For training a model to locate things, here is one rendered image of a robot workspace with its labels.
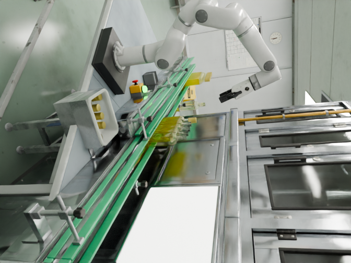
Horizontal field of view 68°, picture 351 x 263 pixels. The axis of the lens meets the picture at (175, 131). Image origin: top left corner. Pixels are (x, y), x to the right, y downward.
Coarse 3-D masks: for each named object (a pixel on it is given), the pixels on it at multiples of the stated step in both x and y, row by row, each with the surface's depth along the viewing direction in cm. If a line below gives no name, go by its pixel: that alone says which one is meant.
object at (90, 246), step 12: (180, 96) 215; (144, 156) 130; (132, 168) 122; (132, 180) 112; (120, 192) 106; (108, 204) 100; (120, 204) 99; (108, 216) 94; (96, 228) 90; (108, 228) 88; (96, 240) 84; (84, 252) 81; (96, 252) 80
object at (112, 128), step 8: (96, 96) 110; (104, 96) 120; (88, 104) 105; (104, 104) 122; (96, 112) 122; (104, 112) 124; (112, 112) 123; (96, 120) 122; (104, 120) 125; (112, 120) 125; (96, 128) 109; (104, 128) 127; (112, 128) 127; (104, 136) 121; (112, 136) 121; (104, 144) 114
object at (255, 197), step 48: (240, 144) 148; (288, 144) 139; (336, 144) 133; (144, 192) 125; (240, 192) 110; (288, 192) 108; (336, 192) 103; (240, 240) 86; (288, 240) 87; (336, 240) 83
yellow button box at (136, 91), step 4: (136, 84) 164; (140, 84) 164; (132, 88) 163; (136, 88) 162; (140, 88) 162; (132, 92) 164; (136, 92) 164; (140, 92) 163; (132, 96) 165; (136, 96) 165
